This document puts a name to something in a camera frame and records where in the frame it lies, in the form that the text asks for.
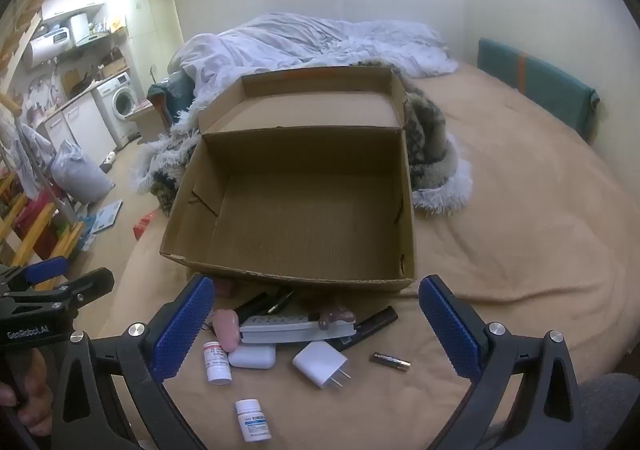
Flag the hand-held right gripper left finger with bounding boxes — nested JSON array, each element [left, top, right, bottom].
[[50, 274, 217, 450]]

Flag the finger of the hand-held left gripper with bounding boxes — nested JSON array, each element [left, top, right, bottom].
[[0, 256, 69, 288], [5, 267, 116, 315]]

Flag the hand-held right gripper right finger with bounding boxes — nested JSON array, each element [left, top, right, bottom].
[[418, 274, 583, 450]]

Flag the white pill bottle red label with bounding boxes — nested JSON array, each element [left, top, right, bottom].
[[202, 341, 233, 386]]

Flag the pink soft pouch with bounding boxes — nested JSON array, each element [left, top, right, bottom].
[[212, 309, 241, 352]]

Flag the grey remote control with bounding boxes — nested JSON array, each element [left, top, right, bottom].
[[239, 312, 357, 345]]

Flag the white pill bottle blue label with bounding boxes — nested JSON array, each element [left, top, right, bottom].
[[235, 398, 272, 443]]

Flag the white charger plug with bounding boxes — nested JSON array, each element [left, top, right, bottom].
[[291, 341, 351, 390]]

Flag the cardboard box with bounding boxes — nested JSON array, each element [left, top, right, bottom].
[[160, 66, 417, 295]]

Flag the person's left hand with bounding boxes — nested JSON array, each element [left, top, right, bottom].
[[0, 347, 55, 438]]

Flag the yellow wooden rack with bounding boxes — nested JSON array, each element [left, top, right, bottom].
[[0, 170, 86, 275]]

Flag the black battery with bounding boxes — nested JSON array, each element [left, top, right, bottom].
[[371, 351, 412, 371]]

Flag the bathroom scale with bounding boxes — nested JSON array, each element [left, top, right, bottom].
[[92, 200, 123, 233]]

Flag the white earbuds case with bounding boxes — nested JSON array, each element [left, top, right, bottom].
[[228, 345, 277, 370]]

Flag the thick black pen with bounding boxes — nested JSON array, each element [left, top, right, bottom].
[[235, 291, 268, 321]]

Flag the long black pen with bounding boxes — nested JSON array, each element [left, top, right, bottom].
[[332, 306, 400, 351]]

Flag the red packet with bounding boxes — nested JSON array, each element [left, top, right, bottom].
[[132, 211, 157, 241]]

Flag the grey plastic bag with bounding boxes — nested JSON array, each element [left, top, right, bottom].
[[51, 140, 115, 203]]

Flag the black pen metal tip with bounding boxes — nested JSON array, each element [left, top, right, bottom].
[[260, 290, 296, 315]]

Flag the hanging white clothes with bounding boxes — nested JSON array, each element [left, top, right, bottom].
[[0, 120, 53, 195]]

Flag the tan bed sheet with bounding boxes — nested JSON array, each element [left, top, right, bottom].
[[100, 60, 640, 450]]

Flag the white kitchen cabinet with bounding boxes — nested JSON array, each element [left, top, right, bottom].
[[45, 92, 118, 171]]

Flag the person's grey trouser leg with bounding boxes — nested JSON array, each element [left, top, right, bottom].
[[575, 372, 640, 450]]

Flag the white washing machine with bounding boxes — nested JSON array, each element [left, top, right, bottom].
[[92, 72, 138, 148]]

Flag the fluffy patterned blanket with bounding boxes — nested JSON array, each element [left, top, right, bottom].
[[131, 58, 473, 217]]

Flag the white water heater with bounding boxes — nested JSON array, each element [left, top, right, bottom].
[[22, 27, 71, 68]]

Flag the green cushion orange stripe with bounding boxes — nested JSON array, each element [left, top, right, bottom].
[[476, 37, 600, 141]]

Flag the white duvet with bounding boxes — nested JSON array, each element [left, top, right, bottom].
[[177, 12, 460, 105]]

